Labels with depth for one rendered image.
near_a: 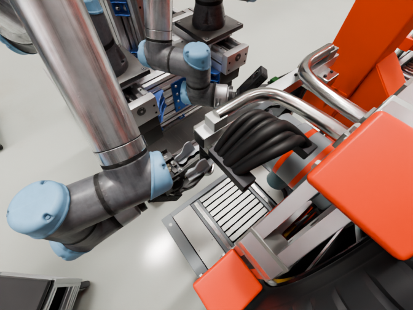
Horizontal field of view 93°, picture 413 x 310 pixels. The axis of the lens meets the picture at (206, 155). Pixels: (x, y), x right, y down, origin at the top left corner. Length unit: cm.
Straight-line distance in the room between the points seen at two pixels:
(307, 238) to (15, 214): 37
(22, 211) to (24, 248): 130
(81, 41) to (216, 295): 40
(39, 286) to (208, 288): 85
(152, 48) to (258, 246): 55
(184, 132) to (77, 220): 107
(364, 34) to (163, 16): 62
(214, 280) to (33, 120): 205
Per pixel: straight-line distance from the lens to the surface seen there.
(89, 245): 46
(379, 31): 87
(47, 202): 34
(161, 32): 63
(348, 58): 91
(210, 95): 64
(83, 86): 30
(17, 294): 117
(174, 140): 131
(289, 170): 47
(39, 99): 241
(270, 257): 30
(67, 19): 31
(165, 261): 128
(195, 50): 58
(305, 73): 47
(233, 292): 38
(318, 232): 27
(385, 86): 92
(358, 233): 40
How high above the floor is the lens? 126
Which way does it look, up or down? 58 degrees down
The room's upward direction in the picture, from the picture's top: straight up
